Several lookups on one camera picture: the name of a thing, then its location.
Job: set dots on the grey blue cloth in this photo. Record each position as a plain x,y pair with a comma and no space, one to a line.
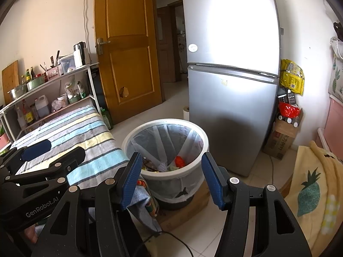
142,206

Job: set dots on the dark glass jar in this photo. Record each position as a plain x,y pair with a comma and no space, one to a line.
34,112

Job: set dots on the large green plastic bottle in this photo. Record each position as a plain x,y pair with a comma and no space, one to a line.
106,119

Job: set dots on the pink cabinet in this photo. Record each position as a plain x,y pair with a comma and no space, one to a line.
333,123

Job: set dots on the steel mixing bowl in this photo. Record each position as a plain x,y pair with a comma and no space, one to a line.
17,92

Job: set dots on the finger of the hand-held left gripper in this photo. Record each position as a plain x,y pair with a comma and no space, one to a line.
36,150
72,158

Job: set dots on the small kitchen knife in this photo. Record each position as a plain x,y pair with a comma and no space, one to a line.
52,62

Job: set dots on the green white packet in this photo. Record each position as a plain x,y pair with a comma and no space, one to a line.
81,91

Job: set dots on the clear plastic bottle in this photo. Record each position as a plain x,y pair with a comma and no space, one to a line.
21,119

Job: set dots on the white metal shelf rack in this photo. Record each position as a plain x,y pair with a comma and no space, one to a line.
93,85

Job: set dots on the pink utensil holder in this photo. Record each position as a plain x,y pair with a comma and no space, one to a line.
52,73

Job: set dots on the wooden cutting board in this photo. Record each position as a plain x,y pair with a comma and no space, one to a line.
9,80

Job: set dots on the white paper roll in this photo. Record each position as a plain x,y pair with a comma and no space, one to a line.
186,113

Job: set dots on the white electric kettle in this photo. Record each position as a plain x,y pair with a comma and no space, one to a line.
78,57

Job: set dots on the cardboard box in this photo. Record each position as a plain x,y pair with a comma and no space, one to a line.
281,142

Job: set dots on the white plastic bin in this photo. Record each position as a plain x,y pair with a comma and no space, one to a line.
166,176

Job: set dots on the colourful woven cloth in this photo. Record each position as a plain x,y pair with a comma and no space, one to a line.
150,206

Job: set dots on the striped tablecloth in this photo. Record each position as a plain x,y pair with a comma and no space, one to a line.
80,128

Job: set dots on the crumpled clear plastic bag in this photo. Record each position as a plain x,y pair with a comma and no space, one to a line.
56,105

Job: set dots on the clear plastic storage container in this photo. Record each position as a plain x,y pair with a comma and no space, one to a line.
67,64

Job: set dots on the dark sauce bottle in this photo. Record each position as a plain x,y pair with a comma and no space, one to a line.
32,73

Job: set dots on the green glass bottle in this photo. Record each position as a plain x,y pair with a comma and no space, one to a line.
27,76

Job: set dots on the white plastic tub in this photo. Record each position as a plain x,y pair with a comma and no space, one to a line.
62,99

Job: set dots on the flat cardboard sheet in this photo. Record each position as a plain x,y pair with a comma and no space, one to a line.
185,216

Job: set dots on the pink woven basket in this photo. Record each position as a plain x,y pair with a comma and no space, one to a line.
4,142

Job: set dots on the yellow hanging bags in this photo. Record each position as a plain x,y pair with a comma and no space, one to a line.
293,77

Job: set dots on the black packets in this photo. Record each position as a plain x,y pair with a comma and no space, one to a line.
288,97

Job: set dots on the white jug dark liquid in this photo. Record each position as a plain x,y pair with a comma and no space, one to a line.
42,107

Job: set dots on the pineapple print blanket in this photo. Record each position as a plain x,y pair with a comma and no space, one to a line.
310,192

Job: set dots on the red crinkled packet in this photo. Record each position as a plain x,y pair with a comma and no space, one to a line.
289,110

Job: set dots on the red plastic bag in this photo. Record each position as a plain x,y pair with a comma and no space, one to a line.
180,162

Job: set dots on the wooden door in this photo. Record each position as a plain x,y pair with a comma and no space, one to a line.
128,59

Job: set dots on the silver refrigerator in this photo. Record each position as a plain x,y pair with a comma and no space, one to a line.
227,99

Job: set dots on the large kitchen knife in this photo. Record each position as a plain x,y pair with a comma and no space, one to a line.
57,58

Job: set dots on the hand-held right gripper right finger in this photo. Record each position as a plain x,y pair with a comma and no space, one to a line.
213,182

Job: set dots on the translucent bin liner bag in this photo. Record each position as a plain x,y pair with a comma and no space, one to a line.
160,139

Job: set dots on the green enamel basin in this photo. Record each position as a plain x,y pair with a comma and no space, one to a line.
36,83

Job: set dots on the green bowl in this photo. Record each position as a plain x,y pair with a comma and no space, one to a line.
74,100

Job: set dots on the red label sauce bottle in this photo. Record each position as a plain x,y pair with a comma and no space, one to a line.
28,115

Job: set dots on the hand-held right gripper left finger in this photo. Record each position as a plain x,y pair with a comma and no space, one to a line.
131,182

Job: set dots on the pineapple print cushion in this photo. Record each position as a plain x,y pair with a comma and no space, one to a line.
337,80

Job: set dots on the white food bag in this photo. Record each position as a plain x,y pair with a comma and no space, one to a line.
70,88

